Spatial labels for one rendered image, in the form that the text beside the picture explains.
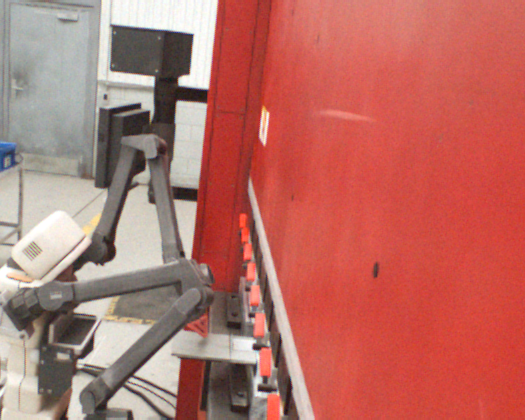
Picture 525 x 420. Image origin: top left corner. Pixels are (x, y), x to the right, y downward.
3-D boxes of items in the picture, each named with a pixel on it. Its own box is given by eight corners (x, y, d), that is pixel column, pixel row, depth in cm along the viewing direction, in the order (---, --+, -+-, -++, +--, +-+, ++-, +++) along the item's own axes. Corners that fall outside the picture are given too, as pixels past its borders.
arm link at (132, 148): (133, 130, 230) (122, 124, 221) (170, 142, 227) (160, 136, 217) (91, 258, 233) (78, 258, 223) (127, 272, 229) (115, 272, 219)
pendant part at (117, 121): (126, 172, 356) (131, 101, 346) (149, 175, 353) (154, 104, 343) (93, 187, 313) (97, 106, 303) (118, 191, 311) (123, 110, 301)
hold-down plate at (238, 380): (228, 367, 236) (229, 359, 236) (244, 368, 237) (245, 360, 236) (230, 412, 208) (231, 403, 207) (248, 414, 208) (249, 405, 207)
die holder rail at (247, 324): (237, 297, 303) (240, 276, 300) (251, 298, 303) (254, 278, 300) (242, 345, 255) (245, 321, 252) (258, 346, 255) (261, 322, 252)
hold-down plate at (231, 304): (225, 299, 298) (226, 293, 297) (238, 301, 298) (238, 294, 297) (226, 327, 269) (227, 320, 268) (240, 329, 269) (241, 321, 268)
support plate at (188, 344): (174, 332, 231) (174, 329, 231) (252, 340, 231) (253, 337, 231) (170, 356, 214) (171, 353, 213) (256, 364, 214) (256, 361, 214)
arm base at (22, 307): (16, 290, 193) (0, 306, 182) (40, 277, 192) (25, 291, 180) (34, 316, 195) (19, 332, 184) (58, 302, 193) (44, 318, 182)
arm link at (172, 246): (151, 144, 229) (139, 138, 218) (167, 140, 227) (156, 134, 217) (173, 273, 225) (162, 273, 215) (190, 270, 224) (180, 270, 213)
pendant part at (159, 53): (134, 197, 366) (146, 27, 343) (179, 204, 362) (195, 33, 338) (97, 217, 319) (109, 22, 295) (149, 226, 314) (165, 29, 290)
